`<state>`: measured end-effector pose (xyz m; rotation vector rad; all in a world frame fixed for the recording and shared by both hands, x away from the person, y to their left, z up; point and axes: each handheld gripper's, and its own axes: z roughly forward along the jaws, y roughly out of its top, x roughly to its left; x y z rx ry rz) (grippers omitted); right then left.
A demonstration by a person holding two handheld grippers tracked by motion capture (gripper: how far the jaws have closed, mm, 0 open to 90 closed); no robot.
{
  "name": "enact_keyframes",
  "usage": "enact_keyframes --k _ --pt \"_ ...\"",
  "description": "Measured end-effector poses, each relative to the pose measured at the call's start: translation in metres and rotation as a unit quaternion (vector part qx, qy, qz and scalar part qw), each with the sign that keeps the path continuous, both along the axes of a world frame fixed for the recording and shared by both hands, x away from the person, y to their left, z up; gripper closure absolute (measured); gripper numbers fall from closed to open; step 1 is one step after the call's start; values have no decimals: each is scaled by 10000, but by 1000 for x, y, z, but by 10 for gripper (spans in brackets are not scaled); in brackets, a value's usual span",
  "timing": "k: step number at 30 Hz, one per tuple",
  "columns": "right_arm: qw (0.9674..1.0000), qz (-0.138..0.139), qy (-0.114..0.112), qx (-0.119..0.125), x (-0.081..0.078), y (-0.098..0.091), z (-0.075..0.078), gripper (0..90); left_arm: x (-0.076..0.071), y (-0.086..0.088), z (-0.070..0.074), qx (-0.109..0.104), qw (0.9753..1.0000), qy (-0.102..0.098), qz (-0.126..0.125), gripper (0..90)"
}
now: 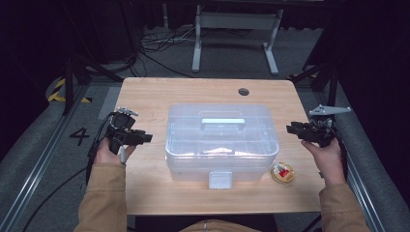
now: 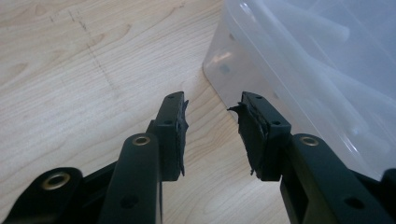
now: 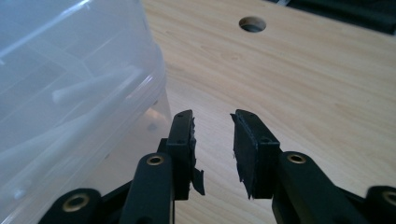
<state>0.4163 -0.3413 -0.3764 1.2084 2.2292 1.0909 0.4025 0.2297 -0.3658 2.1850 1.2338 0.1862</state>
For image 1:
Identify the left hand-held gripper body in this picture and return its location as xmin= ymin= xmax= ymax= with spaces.
xmin=105 ymin=107 xmax=140 ymax=156

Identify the round gold tin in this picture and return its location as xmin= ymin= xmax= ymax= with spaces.
xmin=270 ymin=160 xmax=295 ymax=185

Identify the person's tan jacket torso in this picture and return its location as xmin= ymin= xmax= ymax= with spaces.
xmin=178 ymin=218 xmax=263 ymax=232

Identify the tangle of floor cables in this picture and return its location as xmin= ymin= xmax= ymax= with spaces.
xmin=129 ymin=26 xmax=197 ymax=78

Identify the person's right hand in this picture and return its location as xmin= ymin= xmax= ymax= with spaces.
xmin=301 ymin=137 xmax=347 ymax=188

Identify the black metal stand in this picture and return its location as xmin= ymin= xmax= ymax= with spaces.
xmin=61 ymin=51 xmax=125 ymax=116
xmin=289 ymin=61 xmax=339 ymax=121

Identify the aluminium floor rail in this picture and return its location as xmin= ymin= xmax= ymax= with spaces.
xmin=312 ymin=91 xmax=388 ymax=232
xmin=0 ymin=84 xmax=91 ymax=232

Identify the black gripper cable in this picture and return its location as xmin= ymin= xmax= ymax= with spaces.
xmin=331 ymin=126 xmax=350 ymax=182
xmin=21 ymin=111 xmax=116 ymax=232

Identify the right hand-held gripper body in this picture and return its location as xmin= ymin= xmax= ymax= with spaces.
xmin=304 ymin=103 xmax=352 ymax=149

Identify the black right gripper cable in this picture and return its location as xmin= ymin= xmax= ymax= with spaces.
xmin=331 ymin=126 xmax=350 ymax=182

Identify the yellow black hazard tape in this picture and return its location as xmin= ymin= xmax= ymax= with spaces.
xmin=47 ymin=78 xmax=93 ymax=104

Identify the grey metal desk frame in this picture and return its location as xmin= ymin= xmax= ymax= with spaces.
xmin=190 ymin=4 xmax=284 ymax=76

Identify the person's left hand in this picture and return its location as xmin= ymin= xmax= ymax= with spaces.
xmin=94 ymin=138 xmax=137 ymax=167

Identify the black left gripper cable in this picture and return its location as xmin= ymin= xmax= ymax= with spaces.
xmin=21 ymin=111 xmax=116 ymax=232

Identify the clear plastic storage box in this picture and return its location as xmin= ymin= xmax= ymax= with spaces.
xmin=164 ymin=102 xmax=280 ymax=190

